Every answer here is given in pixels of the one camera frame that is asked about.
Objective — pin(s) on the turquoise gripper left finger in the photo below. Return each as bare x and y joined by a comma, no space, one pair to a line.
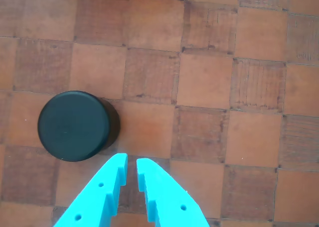
94,197

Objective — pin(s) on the turquoise gripper right finger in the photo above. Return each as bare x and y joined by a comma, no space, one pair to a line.
169,197

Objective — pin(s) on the black cylinder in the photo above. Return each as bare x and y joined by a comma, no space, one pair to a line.
74,126

